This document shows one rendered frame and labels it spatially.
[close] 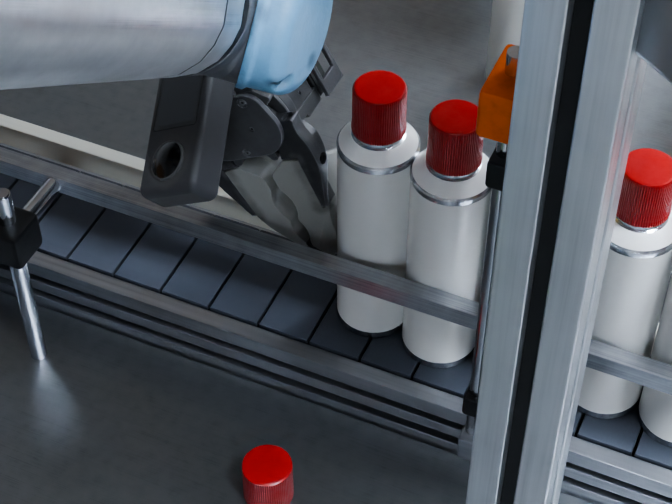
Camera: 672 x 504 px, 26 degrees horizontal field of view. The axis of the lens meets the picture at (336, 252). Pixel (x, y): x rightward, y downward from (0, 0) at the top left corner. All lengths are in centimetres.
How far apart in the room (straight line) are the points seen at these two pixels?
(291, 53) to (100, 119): 54
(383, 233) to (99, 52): 38
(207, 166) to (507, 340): 24
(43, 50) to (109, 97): 73
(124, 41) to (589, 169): 20
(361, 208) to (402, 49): 34
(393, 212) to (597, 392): 18
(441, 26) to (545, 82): 66
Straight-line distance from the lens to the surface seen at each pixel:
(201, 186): 87
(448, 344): 97
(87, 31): 57
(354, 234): 93
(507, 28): 113
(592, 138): 61
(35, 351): 107
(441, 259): 91
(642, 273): 87
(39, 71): 56
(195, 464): 101
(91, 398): 105
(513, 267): 68
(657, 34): 57
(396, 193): 90
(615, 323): 90
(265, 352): 101
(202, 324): 102
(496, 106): 71
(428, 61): 122
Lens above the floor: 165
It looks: 47 degrees down
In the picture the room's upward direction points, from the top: straight up
